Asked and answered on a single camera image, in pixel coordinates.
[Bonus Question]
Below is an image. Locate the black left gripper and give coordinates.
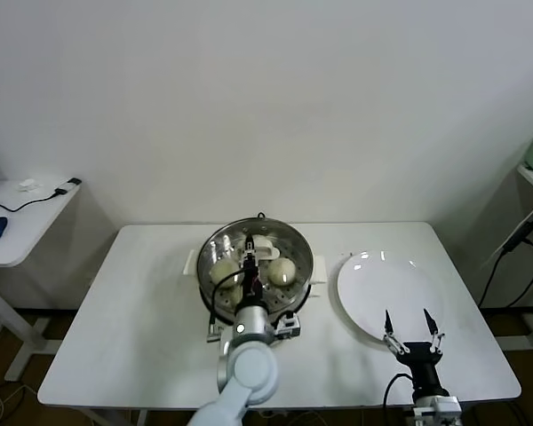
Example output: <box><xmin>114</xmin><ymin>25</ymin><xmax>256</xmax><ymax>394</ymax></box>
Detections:
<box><xmin>243</xmin><ymin>233</ymin><xmax>264</xmax><ymax>308</ymax></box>

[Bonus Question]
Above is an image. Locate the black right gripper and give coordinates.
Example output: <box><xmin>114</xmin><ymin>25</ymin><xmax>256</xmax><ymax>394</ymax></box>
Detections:
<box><xmin>381</xmin><ymin>308</ymin><xmax>449</xmax><ymax>396</ymax></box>

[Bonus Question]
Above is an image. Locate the round glass lid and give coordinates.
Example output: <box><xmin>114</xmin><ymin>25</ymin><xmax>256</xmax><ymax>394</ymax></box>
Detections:
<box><xmin>198</xmin><ymin>219</ymin><xmax>314</xmax><ymax>325</ymax></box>

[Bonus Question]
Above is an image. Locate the white steamed baozi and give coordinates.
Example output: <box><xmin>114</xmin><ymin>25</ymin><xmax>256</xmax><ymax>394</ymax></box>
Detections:
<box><xmin>210</xmin><ymin>259</ymin><xmax>244</xmax><ymax>285</ymax></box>
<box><xmin>266</xmin><ymin>258</ymin><xmax>298</xmax><ymax>287</ymax></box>
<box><xmin>217</xmin><ymin>283</ymin><xmax>245</xmax><ymax>308</ymax></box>

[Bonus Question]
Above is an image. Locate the stainless steel steamer basket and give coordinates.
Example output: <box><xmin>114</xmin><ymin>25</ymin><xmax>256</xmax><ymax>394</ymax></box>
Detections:
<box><xmin>196</xmin><ymin>217</ymin><xmax>314</xmax><ymax>325</ymax></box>

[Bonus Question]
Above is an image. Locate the steel steamer pot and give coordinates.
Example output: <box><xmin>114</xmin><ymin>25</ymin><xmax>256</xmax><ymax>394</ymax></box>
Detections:
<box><xmin>182</xmin><ymin>248</ymin><xmax>328</xmax><ymax>343</ymax></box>

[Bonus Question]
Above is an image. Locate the large white plate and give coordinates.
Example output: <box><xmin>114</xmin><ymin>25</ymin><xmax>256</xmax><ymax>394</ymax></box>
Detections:
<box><xmin>336</xmin><ymin>250</ymin><xmax>445</xmax><ymax>345</ymax></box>

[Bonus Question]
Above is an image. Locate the white side desk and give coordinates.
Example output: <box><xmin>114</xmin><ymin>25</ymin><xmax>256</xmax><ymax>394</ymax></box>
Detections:
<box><xmin>0</xmin><ymin>178</ymin><xmax>84</xmax><ymax>383</ymax></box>

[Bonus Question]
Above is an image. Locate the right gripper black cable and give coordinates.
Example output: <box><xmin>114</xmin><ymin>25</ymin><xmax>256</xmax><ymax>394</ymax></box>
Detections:
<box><xmin>383</xmin><ymin>373</ymin><xmax>417</xmax><ymax>408</ymax></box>

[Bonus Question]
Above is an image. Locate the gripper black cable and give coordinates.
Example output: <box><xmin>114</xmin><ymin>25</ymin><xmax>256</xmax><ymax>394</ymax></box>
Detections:
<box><xmin>383</xmin><ymin>373</ymin><xmax>417</xmax><ymax>408</ymax></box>
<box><xmin>209</xmin><ymin>269</ymin><xmax>246</xmax><ymax>323</ymax></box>

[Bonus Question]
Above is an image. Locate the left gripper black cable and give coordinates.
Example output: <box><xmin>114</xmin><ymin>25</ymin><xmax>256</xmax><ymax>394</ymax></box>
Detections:
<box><xmin>209</xmin><ymin>269</ymin><xmax>246</xmax><ymax>323</ymax></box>

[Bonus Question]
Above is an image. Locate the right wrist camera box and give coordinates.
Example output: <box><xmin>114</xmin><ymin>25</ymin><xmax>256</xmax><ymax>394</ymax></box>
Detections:
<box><xmin>412</xmin><ymin>396</ymin><xmax>463</xmax><ymax>423</ymax></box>

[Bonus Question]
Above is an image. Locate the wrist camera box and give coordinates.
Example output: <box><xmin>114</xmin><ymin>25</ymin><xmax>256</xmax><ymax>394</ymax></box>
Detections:
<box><xmin>274</xmin><ymin>312</ymin><xmax>302</xmax><ymax>342</ymax></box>
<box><xmin>412</xmin><ymin>396</ymin><xmax>463</xmax><ymax>423</ymax></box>

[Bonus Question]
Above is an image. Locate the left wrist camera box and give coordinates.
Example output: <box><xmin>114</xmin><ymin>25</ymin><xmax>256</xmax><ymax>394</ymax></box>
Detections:
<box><xmin>274</xmin><ymin>312</ymin><xmax>302</xmax><ymax>342</ymax></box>

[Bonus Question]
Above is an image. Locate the black power adapter cable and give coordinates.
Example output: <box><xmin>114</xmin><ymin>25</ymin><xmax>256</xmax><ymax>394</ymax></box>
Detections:
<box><xmin>477</xmin><ymin>219</ymin><xmax>533</xmax><ymax>310</ymax></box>

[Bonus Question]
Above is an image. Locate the black desk cable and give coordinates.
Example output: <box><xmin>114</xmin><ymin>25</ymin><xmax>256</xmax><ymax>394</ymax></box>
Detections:
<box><xmin>0</xmin><ymin>188</ymin><xmax>68</xmax><ymax>215</ymax></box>

